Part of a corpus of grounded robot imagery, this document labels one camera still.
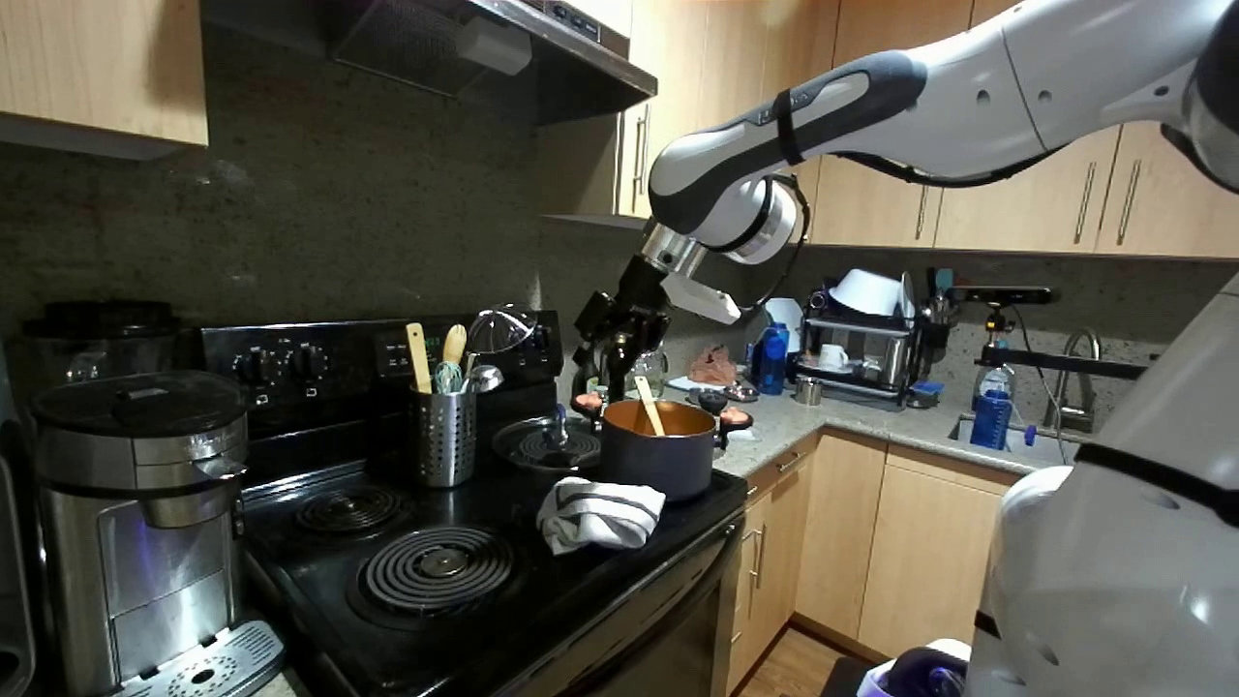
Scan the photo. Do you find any glass jar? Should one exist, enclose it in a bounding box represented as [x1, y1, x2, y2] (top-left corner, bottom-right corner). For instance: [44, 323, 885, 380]
[634, 348, 670, 398]

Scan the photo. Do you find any wire mesh strainer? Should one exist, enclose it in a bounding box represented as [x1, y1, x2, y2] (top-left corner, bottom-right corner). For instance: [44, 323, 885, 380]
[465, 304, 539, 380]

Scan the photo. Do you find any long wooden spoon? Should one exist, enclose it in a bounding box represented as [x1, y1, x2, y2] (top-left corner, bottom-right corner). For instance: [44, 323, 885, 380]
[633, 376, 668, 438]

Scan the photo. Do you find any dark blue cooking pot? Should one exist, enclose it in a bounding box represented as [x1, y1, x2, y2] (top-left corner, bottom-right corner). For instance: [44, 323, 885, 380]
[570, 391, 755, 503]

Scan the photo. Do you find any large coil burner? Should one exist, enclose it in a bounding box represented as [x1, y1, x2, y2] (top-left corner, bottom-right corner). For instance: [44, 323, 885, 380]
[360, 526, 516, 613]

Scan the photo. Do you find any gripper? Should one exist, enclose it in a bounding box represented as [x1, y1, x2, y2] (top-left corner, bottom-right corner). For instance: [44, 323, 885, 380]
[571, 256, 672, 404]

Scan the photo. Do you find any steel dish rack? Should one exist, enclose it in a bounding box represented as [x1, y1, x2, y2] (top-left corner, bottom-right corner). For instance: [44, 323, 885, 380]
[797, 276, 948, 409]

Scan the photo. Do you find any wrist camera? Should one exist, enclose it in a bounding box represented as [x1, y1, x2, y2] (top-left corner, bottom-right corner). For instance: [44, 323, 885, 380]
[574, 290, 621, 342]

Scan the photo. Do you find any white bowl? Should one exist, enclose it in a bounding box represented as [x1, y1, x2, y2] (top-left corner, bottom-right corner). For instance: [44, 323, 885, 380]
[829, 268, 908, 318]

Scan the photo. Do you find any small coil burner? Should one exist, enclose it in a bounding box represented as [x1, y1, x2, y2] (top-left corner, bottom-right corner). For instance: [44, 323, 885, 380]
[294, 484, 404, 535]

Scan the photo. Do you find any camera on mount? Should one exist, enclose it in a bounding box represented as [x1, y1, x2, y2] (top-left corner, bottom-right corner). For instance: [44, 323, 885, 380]
[944, 283, 1155, 384]

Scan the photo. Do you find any wooden wall cabinet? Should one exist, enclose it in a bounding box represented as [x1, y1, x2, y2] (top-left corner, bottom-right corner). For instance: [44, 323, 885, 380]
[0, 0, 210, 162]

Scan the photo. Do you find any row of wooden base cabinets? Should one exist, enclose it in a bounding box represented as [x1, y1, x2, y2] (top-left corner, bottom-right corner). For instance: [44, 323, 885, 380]
[726, 426, 1027, 694]

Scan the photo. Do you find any white plate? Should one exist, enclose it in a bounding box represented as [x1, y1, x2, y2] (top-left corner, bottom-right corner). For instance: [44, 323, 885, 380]
[764, 297, 805, 355]

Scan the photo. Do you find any white striped dish towel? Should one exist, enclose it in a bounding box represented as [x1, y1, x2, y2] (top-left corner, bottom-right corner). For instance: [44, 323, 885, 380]
[536, 475, 668, 557]

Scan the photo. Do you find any black cooker appliance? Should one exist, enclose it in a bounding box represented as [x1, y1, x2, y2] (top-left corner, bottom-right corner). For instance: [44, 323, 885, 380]
[19, 299, 182, 390]

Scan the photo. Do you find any reddish crumpled bag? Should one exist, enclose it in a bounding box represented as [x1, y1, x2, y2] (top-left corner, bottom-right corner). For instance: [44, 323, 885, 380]
[686, 345, 740, 388]

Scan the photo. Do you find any oven door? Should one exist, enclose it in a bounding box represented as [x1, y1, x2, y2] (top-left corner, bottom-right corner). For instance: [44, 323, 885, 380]
[503, 511, 748, 697]

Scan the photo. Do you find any glass pot lid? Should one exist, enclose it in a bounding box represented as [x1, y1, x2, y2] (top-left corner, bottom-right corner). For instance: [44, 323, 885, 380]
[491, 404, 604, 475]

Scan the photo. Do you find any row of wooden wall cabinets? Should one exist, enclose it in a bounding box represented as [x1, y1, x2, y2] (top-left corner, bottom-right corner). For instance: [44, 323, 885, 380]
[538, 0, 1239, 260]

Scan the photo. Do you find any black electric stove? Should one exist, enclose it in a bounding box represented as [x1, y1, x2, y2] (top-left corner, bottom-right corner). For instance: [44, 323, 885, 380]
[198, 310, 752, 697]

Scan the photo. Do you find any steel coffee maker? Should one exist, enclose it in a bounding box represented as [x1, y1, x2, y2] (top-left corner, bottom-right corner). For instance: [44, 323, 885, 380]
[27, 372, 287, 697]

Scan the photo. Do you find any range hood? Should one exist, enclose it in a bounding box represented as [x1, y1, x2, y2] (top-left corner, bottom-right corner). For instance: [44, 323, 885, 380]
[324, 0, 660, 128]

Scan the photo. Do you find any blue bottle with clear cap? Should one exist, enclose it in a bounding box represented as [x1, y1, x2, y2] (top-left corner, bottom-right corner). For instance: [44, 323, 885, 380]
[970, 366, 1015, 450]

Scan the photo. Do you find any flat wooden spatula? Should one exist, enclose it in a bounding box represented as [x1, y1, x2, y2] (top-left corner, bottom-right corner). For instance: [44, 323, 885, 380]
[406, 322, 433, 394]

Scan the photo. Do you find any blue water bottle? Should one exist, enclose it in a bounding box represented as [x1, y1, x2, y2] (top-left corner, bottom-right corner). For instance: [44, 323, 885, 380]
[754, 321, 791, 397]

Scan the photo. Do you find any kitchen sink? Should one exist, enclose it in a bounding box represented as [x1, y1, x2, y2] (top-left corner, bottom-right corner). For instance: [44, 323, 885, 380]
[951, 414, 1090, 459]

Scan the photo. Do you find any perforated steel utensil holder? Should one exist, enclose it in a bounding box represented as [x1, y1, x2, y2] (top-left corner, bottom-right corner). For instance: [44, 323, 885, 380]
[416, 385, 478, 489]

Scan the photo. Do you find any steel kitchen tap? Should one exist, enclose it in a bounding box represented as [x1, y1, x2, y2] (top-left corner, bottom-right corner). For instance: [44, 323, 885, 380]
[1043, 329, 1106, 434]

